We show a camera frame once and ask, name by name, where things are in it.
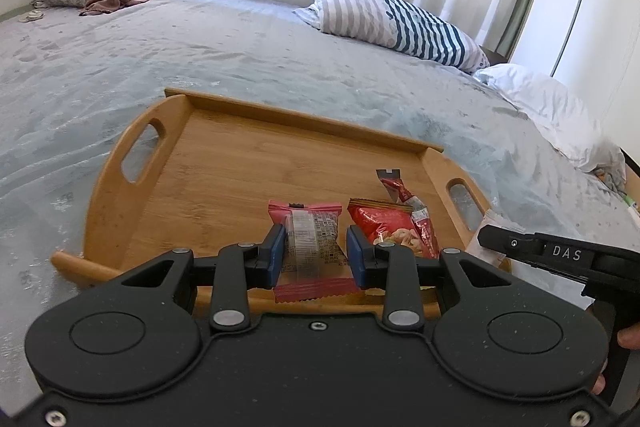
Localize red clear cake packet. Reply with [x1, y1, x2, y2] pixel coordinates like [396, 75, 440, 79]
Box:
[268, 200, 359, 303]

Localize thin red stick packet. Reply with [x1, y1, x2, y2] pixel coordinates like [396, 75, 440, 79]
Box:
[376, 169, 440, 259]

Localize wooden serving tray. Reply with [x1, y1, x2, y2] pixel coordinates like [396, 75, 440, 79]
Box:
[51, 89, 489, 287]

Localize person's right hand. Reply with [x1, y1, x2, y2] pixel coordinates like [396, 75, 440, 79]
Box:
[592, 323, 640, 395]

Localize white snack packet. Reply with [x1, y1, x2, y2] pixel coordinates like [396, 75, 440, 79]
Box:
[466, 209, 593, 310]

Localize red orange chips bag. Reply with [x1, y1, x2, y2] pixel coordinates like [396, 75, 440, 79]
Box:
[347, 198, 437, 259]

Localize light blue bedspread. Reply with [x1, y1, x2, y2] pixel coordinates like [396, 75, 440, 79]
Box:
[1, 0, 639, 413]

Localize striped white blue pillow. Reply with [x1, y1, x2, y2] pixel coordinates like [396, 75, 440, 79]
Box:
[294, 0, 489, 75]

